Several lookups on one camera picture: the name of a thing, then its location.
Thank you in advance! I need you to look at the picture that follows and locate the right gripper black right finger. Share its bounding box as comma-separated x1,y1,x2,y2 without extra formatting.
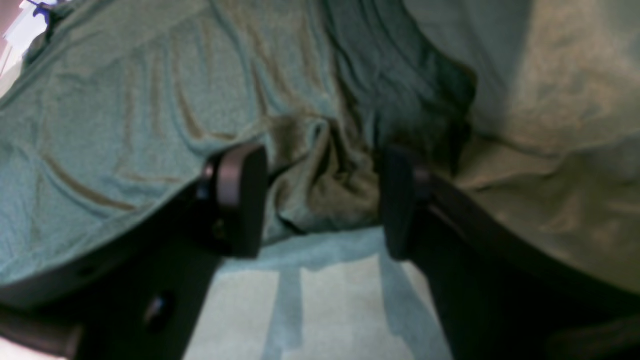
380,145,640,360

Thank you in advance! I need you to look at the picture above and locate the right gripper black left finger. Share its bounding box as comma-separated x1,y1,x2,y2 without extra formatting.
0,144,268,360

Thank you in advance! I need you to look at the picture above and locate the green long-sleeve T-shirt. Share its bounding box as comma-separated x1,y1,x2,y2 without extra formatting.
0,0,476,284

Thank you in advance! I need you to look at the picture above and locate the light green table cloth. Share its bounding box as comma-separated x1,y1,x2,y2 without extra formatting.
0,0,640,360

